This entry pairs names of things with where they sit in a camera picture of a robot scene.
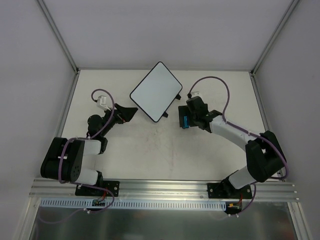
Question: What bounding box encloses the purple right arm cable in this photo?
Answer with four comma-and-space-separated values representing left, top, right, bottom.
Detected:
188, 76, 289, 218

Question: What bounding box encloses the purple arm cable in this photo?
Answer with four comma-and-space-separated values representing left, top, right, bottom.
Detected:
57, 89, 116, 214
188, 76, 289, 218

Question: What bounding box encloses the whiteboard wire stand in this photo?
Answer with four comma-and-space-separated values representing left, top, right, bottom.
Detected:
162, 94, 182, 118

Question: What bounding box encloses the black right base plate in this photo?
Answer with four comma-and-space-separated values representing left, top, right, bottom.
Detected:
206, 182, 253, 200

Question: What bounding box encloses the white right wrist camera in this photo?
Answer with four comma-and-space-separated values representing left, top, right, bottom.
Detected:
187, 91, 202, 99

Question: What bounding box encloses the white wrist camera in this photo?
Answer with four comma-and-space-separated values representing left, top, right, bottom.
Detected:
96, 95, 110, 111
187, 91, 202, 99

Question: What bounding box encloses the white whiteboard black frame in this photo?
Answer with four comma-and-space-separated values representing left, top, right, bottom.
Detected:
129, 61, 183, 123

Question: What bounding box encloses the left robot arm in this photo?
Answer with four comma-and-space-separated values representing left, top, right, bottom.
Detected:
40, 103, 138, 195

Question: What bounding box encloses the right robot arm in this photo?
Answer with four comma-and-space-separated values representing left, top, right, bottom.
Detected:
178, 96, 288, 198

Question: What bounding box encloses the left aluminium frame post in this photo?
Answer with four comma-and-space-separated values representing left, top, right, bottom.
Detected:
35, 0, 79, 74

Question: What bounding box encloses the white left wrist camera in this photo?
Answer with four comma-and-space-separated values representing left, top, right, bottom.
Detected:
96, 95, 110, 111

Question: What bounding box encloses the white slotted cable duct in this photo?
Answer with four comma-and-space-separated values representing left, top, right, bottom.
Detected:
39, 197, 227, 212

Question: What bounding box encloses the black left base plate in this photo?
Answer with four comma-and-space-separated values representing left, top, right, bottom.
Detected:
75, 180, 120, 198

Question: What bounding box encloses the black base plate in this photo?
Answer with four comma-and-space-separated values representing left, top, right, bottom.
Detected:
75, 180, 120, 198
206, 182, 253, 200

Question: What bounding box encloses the right aluminium frame post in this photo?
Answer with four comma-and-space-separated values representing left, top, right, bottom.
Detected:
250, 0, 301, 76

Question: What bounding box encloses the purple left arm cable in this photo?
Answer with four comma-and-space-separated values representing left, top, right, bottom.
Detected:
57, 89, 116, 214

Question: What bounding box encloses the aluminium frame post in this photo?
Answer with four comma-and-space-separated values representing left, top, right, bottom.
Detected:
35, 0, 79, 74
250, 0, 301, 76

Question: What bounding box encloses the aluminium mounting rail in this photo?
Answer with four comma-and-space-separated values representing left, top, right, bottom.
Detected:
28, 177, 300, 202

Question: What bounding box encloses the blue whiteboard eraser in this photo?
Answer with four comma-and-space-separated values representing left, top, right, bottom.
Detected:
182, 115, 190, 129

